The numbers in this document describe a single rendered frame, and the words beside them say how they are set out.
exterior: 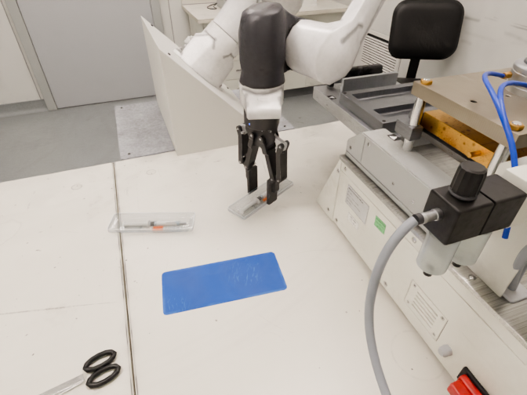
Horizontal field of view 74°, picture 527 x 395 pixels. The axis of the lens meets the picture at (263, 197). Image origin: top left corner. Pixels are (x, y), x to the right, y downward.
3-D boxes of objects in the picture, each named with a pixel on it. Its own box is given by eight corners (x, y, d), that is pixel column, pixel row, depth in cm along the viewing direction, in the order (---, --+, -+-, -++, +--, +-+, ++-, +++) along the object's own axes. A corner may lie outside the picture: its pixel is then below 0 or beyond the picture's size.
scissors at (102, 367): (115, 346, 57) (114, 343, 57) (124, 375, 53) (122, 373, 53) (18, 395, 51) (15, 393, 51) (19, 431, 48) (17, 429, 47)
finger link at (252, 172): (248, 171, 82) (246, 169, 83) (249, 194, 87) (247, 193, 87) (257, 165, 84) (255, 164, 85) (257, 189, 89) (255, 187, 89)
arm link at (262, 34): (325, 70, 73) (292, 59, 79) (334, -2, 65) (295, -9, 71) (259, 92, 63) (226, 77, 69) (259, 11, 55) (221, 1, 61)
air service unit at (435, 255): (506, 264, 42) (573, 158, 33) (403, 298, 38) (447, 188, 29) (472, 235, 46) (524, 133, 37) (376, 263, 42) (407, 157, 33)
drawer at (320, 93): (466, 139, 75) (480, 104, 70) (377, 157, 69) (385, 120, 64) (384, 90, 97) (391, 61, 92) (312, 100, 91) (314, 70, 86)
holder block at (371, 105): (463, 120, 73) (467, 108, 72) (380, 135, 68) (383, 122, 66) (412, 92, 86) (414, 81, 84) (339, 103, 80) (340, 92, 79)
